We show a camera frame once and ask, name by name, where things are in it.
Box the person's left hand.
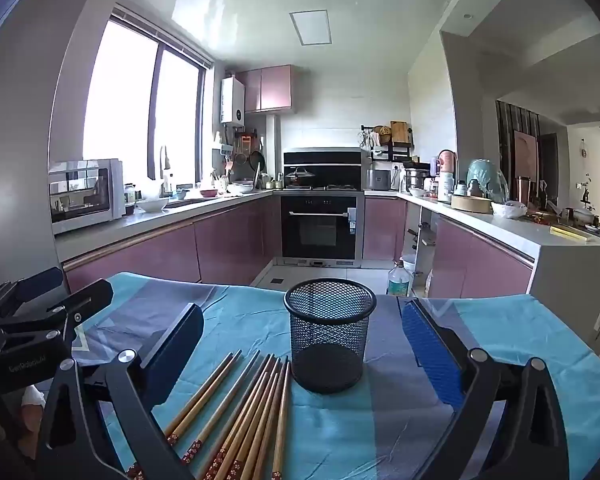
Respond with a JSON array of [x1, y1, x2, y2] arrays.
[[21, 386, 47, 409]]

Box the rectangular ceiling light panel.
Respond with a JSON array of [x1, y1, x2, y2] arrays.
[[289, 10, 332, 46]]

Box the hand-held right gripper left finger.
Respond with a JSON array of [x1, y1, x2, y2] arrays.
[[36, 303, 204, 480]]

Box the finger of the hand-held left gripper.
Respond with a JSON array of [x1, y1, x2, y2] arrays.
[[0, 279, 115, 346], [0, 267, 65, 313]]

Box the bundle of wooden chopsticks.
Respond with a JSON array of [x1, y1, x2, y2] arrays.
[[125, 349, 293, 480]]

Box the large kitchen window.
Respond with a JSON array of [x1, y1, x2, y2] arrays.
[[82, 5, 215, 186]]

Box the dark pot with glass lid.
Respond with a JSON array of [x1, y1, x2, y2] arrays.
[[285, 166, 316, 188]]

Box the black mesh utensil holder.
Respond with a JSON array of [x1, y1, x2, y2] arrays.
[[284, 278, 377, 395]]

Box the white countertop oven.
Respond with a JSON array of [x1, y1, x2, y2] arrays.
[[48, 158, 126, 236]]

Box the stainless steel pot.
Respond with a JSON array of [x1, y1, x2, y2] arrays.
[[405, 167, 430, 192]]

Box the pink wall cabinet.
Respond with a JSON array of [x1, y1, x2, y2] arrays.
[[236, 65, 293, 113]]

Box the white wall water heater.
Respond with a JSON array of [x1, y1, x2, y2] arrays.
[[220, 77, 246, 127]]

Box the black range hood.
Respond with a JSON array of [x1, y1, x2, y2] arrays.
[[283, 148, 363, 188]]

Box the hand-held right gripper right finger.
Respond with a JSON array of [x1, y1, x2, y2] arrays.
[[401, 297, 571, 480]]

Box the blue grey printed tablecloth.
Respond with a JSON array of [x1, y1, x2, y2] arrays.
[[62, 272, 600, 480]]

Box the flat yellow box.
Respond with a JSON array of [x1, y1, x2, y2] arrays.
[[550, 225, 592, 242]]

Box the round beige tray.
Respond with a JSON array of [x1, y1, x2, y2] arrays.
[[451, 194, 493, 213]]

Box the plastic oil bottle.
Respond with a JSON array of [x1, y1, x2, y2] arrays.
[[386, 261, 415, 297]]

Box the green appliance under plastic cover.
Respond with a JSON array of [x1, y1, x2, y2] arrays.
[[466, 159, 508, 206]]

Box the pink kitchen base cabinets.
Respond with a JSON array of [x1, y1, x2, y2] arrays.
[[55, 187, 600, 351]]

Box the white plastic bag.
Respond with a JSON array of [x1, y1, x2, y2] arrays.
[[491, 201, 528, 219]]

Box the black wall rack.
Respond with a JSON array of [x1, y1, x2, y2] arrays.
[[362, 125, 413, 161]]

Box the framed wall painting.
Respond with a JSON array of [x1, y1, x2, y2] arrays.
[[512, 130, 539, 181]]

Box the black built-in oven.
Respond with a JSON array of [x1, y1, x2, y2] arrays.
[[280, 195, 359, 261]]

